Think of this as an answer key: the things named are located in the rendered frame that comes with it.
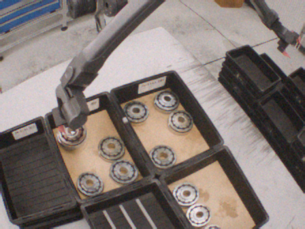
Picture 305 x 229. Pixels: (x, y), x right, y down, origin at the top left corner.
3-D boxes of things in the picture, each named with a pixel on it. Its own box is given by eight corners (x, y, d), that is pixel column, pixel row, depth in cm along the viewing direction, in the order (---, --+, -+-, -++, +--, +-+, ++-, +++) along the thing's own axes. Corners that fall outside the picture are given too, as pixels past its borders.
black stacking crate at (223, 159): (153, 189, 109) (157, 177, 100) (216, 158, 120) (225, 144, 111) (201, 263, 91) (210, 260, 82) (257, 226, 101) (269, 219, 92)
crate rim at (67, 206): (-10, 140, 99) (-12, 137, 97) (43, 118, 110) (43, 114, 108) (12, 225, 80) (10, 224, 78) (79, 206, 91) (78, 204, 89)
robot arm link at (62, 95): (69, 76, 77) (52, 84, 75) (78, 93, 74) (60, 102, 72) (71, 91, 82) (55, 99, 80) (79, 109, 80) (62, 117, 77)
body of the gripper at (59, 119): (86, 118, 86) (84, 103, 80) (57, 129, 82) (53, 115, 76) (79, 101, 89) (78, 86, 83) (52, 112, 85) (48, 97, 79)
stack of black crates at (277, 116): (242, 129, 213) (257, 101, 186) (262, 114, 226) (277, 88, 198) (269, 166, 196) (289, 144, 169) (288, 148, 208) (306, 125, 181)
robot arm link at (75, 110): (91, 67, 78) (69, 63, 71) (110, 97, 74) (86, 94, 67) (69, 99, 83) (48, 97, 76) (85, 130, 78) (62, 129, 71)
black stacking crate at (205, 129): (108, 108, 128) (108, 90, 119) (169, 87, 139) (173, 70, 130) (152, 187, 109) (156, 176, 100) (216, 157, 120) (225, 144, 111)
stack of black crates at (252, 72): (210, 91, 230) (225, 52, 194) (233, 80, 243) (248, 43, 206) (241, 129, 213) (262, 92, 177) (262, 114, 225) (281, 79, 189)
